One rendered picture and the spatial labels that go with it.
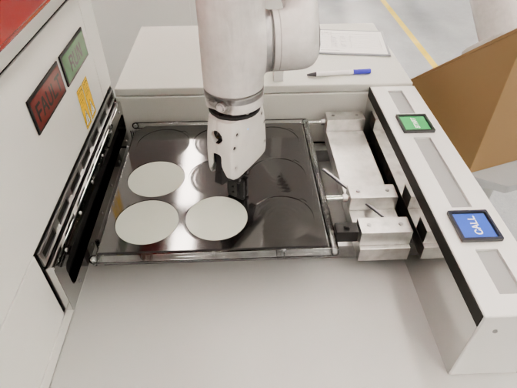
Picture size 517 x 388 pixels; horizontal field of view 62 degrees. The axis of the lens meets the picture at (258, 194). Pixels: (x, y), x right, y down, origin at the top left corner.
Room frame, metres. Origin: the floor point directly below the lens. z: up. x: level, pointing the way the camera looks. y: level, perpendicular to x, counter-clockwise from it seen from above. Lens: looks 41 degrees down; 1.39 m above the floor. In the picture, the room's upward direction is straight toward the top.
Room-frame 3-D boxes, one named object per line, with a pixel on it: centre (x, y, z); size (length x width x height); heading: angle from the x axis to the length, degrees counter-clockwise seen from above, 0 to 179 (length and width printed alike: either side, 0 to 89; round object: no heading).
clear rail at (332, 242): (0.61, -0.11, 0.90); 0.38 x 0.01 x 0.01; 2
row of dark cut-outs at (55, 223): (0.58, 0.29, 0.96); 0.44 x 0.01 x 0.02; 2
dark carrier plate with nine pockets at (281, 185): (0.60, 0.07, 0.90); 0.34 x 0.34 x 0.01; 2
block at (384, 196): (0.55, -0.19, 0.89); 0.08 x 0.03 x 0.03; 92
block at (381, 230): (0.47, -0.20, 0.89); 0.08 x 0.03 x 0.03; 92
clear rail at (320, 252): (0.42, 0.06, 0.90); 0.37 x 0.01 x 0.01; 92
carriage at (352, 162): (0.63, -0.19, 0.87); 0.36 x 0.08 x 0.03; 2
